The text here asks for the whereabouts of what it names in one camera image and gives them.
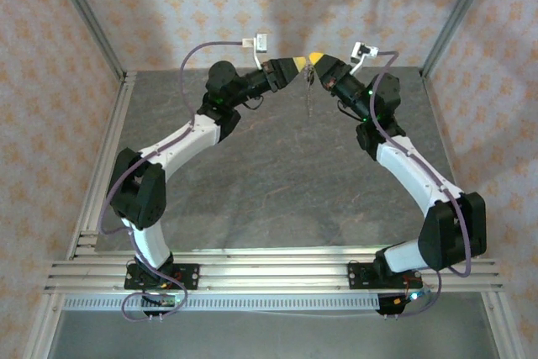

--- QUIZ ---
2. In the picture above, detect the aluminium table side rail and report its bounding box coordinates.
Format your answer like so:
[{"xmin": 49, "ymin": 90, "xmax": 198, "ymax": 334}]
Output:
[
  {"xmin": 66, "ymin": 71, "xmax": 138, "ymax": 260},
  {"xmin": 419, "ymin": 71, "xmax": 480, "ymax": 259}
]

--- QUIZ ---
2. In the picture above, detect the grey metal lower panel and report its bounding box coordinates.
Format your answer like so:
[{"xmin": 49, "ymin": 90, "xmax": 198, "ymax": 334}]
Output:
[{"xmin": 45, "ymin": 310, "xmax": 504, "ymax": 359}]

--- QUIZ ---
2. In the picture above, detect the white slotted cable duct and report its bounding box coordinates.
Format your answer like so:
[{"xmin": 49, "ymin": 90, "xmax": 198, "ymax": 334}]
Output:
[{"xmin": 62, "ymin": 293, "xmax": 382, "ymax": 313}]

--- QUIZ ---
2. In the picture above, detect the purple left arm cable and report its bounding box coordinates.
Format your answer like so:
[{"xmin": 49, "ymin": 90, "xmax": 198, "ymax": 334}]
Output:
[{"xmin": 98, "ymin": 39, "xmax": 244, "ymax": 323}]

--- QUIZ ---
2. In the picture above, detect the aluminium frame post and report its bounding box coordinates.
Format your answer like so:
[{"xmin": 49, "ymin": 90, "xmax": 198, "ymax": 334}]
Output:
[
  {"xmin": 419, "ymin": 0, "xmax": 500, "ymax": 78},
  {"xmin": 45, "ymin": 0, "xmax": 127, "ymax": 82}
]

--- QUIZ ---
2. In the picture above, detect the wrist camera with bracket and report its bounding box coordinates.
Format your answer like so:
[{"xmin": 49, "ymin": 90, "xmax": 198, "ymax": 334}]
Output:
[
  {"xmin": 240, "ymin": 33, "xmax": 270, "ymax": 69},
  {"xmin": 350, "ymin": 41, "xmax": 380, "ymax": 77}
]

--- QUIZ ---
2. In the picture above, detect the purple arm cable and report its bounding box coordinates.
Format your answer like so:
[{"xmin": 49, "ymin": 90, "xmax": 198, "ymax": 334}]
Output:
[
  {"xmin": 98, "ymin": 39, "xmax": 244, "ymax": 323},
  {"xmin": 369, "ymin": 50, "xmax": 474, "ymax": 319}
]

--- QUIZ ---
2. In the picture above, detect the metal key plate with rings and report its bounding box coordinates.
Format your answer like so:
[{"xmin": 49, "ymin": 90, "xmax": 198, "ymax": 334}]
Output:
[{"xmin": 303, "ymin": 62, "xmax": 316, "ymax": 119}]

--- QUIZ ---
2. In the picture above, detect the aluminium base rail beam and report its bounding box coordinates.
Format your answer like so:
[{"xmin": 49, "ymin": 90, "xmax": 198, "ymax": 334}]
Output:
[{"xmin": 44, "ymin": 249, "xmax": 505, "ymax": 295}]

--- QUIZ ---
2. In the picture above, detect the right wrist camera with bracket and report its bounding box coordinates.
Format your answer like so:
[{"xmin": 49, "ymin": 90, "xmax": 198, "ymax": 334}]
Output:
[{"xmin": 350, "ymin": 41, "xmax": 380, "ymax": 77}]

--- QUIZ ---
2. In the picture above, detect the aluminium frame leg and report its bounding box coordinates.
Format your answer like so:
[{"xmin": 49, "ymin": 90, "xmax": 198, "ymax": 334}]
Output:
[
  {"xmin": 23, "ymin": 291, "xmax": 64, "ymax": 359},
  {"xmin": 483, "ymin": 291, "xmax": 526, "ymax": 359}
]

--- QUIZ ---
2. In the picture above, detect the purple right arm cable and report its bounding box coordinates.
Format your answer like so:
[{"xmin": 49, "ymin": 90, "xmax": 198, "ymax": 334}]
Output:
[{"xmin": 369, "ymin": 50, "xmax": 474, "ymax": 319}]

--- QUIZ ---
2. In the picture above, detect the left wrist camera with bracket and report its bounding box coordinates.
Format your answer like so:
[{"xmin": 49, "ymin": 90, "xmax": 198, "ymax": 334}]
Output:
[{"xmin": 240, "ymin": 33, "xmax": 270, "ymax": 69}]

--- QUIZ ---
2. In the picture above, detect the small circuit board with wires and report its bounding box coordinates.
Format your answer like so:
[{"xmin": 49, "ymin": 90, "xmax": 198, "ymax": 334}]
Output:
[
  {"xmin": 140, "ymin": 289, "xmax": 180, "ymax": 319},
  {"xmin": 376, "ymin": 289, "xmax": 434, "ymax": 319}
]

